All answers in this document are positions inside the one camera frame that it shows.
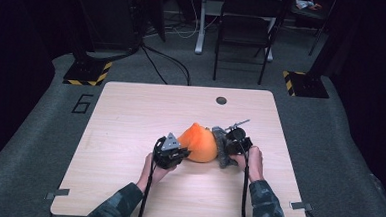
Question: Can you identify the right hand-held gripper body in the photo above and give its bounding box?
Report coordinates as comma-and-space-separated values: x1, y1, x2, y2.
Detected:
223, 117, 255, 158

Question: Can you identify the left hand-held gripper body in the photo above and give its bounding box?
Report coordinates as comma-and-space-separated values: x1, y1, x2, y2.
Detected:
152, 132, 185, 171

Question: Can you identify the orange plush toy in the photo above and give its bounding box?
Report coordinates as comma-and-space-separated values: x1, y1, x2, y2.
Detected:
175, 121, 220, 164

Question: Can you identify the grey fluffy cloth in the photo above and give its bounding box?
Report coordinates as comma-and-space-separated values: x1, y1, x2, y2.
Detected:
209, 125, 241, 170

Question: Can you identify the person's left hand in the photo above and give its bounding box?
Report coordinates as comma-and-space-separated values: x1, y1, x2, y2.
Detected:
136, 151, 177, 196

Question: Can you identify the person's right hand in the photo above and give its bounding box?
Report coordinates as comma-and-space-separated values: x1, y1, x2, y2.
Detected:
236, 144, 267, 184

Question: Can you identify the grey tape strip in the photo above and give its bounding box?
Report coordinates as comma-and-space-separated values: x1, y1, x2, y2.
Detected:
290, 201, 313, 212
45, 187, 71, 201

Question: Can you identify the black stand base striped edge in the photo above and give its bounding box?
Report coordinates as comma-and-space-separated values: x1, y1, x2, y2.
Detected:
62, 59, 113, 88
281, 70, 331, 100

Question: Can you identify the black folding chair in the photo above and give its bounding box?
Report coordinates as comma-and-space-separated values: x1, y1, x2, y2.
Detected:
211, 0, 286, 87

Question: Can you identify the small black table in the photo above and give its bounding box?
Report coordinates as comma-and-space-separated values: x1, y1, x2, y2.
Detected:
285, 0, 338, 59

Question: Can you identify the dark curtain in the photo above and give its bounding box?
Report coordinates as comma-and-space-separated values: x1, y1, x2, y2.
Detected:
323, 0, 386, 200
0, 0, 59, 179

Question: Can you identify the black equipment cabinet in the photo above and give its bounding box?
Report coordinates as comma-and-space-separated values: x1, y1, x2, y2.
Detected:
72, 0, 145, 54

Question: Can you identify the white and orange bundle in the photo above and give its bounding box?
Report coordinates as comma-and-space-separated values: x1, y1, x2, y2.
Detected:
295, 0, 323, 12

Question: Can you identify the left hand-held gripper cable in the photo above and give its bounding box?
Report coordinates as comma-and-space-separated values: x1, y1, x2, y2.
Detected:
134, 135, 167, 217

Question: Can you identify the hand-held gripper cable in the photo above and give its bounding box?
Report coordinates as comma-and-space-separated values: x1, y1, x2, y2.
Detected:
134, 135, 167, 217
233, 137, 253, 217

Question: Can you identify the right hand-held gripper cable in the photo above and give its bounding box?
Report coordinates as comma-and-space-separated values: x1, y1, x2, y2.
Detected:
233, 137, 253, 217

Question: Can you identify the thin black floor cable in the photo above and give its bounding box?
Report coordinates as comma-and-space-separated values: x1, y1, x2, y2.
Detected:
138, 46, 170, 85
141, 45, 194, 86

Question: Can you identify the thick black floor cable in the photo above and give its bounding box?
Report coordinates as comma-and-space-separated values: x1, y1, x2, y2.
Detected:
84, 40, 142, 64

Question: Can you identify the white floor cable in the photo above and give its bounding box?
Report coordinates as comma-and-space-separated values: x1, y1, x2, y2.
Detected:
144, 0, 221, 42

